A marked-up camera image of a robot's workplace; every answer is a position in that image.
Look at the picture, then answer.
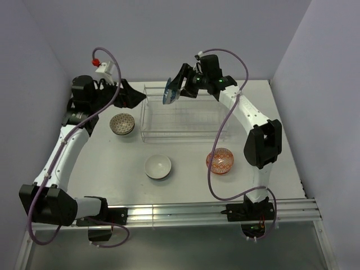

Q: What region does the clear acrylic dish rack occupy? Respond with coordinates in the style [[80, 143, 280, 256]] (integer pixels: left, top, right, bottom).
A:
[[140, 82, 228, 143]]

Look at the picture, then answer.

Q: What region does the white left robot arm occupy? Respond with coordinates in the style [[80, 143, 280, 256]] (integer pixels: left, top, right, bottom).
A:
[[19, 75, 146, 226]]

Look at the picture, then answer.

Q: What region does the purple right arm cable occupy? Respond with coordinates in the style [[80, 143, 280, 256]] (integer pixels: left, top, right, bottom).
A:
[[202, 47, 278, 241]]

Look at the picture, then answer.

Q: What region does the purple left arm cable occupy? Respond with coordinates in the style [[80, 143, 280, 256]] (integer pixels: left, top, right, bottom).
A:
[[25, 48, 131, 249]]

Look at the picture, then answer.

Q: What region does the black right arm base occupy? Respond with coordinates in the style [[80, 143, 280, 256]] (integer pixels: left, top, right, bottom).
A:
[[221, 201, 277, 242]]

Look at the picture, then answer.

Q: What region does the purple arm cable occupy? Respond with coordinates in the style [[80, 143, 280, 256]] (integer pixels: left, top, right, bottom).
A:
[[202, 47, 278, 241], [25, 48, 131, 249]]

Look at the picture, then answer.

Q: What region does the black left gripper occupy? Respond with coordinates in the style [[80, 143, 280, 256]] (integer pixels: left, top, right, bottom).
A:
[[90, 76, 146, 112]]

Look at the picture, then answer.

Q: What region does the brown patterned bowl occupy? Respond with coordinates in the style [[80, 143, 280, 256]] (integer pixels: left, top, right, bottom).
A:
[[109, 113, 135, 136]]

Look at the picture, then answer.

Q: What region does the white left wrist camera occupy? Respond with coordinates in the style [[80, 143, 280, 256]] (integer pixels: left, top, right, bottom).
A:
[[95, 61, 115, 84]]

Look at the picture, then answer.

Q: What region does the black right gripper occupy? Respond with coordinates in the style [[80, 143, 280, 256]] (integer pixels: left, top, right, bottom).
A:
[[166, 64, 209, 98]]

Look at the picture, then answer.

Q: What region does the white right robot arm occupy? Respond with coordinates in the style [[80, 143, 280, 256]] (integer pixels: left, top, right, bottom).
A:
[[163, 50, 282, 219]]

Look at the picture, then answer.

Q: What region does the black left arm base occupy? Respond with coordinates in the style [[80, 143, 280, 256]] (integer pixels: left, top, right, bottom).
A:
[[75, 207, 129, 245]]

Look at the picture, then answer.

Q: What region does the blue floral bowl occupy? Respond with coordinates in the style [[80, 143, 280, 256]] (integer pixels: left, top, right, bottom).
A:
[[162, 78, 180, 105]]

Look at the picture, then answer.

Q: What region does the orange geometric patterned bowl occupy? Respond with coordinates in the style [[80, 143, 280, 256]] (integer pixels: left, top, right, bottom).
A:
[[210, 148, 234, 175]]

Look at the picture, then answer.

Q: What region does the aluminium mounting rail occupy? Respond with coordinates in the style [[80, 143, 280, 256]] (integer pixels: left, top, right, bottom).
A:
[[109, 199, 322, 228]]

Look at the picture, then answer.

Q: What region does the white bowl blue orange rim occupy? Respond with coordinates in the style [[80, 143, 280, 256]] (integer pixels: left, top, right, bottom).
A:
[[144, 154, 172, 181]]

